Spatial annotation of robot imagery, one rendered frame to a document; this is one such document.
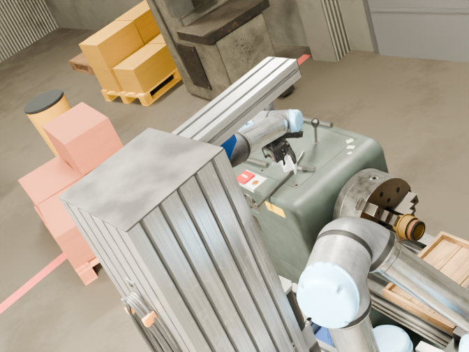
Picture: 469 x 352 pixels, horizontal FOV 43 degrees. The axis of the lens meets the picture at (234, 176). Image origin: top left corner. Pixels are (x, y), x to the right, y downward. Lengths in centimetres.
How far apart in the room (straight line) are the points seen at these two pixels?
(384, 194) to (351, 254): 110
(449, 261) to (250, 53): 360
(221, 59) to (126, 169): 425
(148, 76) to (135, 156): 531
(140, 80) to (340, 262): 546
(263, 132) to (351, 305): 83
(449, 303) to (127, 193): 68
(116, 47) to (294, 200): 477
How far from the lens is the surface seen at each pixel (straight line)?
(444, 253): 241
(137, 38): 691
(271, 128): 187
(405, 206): 229
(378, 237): 123
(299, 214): 220
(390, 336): 154
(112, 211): 110
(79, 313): 432
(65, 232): 429
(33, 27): 1080
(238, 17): 541
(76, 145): 472
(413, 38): 555
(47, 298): 463
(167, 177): 111
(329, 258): 114
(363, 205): 218
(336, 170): 231
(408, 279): 128
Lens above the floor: 259
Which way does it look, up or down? 33 degrees down
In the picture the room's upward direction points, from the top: 23 degrees counter-clockwise
